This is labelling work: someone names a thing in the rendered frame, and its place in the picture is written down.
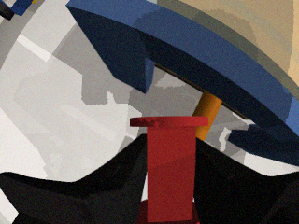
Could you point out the clear-panelled rack with blue corner posts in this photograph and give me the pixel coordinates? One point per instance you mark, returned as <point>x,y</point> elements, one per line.
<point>267,30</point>

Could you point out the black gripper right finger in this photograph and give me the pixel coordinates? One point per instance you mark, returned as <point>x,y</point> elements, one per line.
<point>227,192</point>

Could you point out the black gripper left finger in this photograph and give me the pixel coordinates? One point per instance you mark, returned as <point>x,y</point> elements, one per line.
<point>110,194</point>

